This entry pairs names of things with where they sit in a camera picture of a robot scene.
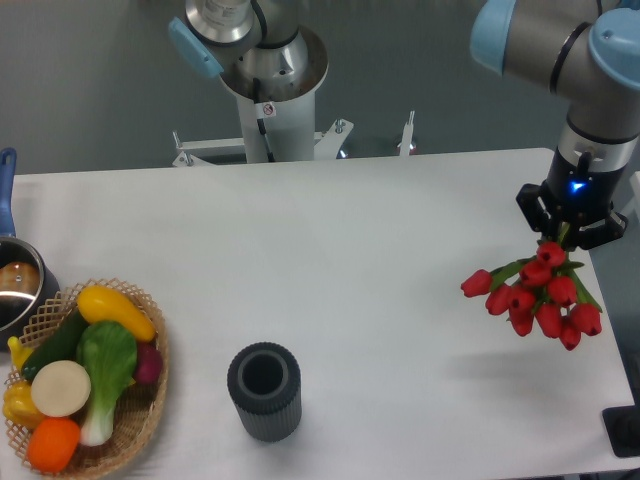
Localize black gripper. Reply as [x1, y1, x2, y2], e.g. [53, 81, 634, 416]
[516, 150, 628, 250]

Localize red tulip bouquet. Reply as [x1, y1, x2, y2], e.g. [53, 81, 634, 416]
[460, 226, 603, 351]

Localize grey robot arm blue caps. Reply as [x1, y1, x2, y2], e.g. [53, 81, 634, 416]
[168, 1, 639, 250]

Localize white furniture piece at right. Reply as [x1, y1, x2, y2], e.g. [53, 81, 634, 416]
[630, 171, 640, 214]

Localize black device at edge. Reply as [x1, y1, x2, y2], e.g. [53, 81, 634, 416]
[602, 406, 639, 458]

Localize dark grey ribbed vase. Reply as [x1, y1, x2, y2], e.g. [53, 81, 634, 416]
[227, 342, 302, 443]

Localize purple red onion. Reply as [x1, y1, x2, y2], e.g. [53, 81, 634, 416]
[133, 343, 163, 385]

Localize green bok choy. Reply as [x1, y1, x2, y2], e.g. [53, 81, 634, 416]
[76, 321, 137, 447]

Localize yellow squash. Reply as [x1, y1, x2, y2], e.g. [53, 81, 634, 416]
[76, 285, 156, 343]

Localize woven wicker basket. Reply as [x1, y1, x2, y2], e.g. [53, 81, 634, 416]
[1, 278, 169, 479]

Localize dark green cucumber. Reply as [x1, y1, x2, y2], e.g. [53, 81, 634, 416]
[21, 309, 89, 382]

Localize round white radish slice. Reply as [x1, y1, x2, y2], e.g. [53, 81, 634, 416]
[31, 360, 91, 417]

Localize orange fruit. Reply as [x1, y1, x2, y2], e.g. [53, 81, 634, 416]
[27, 418, 80, 474]

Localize yellow banana tip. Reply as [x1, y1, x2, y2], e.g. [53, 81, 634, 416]
[7, 336, 33, 371]

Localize yellow bell pepper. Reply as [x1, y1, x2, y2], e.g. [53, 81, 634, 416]
[3, 381, 45, 430]

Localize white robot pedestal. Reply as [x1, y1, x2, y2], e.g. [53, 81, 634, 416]
[171, 94, 417, 168]

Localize black cable on pedestal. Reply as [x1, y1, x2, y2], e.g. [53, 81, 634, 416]
[252, 78, 276, 164]

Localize blue handled saucepan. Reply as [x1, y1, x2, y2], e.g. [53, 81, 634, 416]
[1, 147, 59, 353]

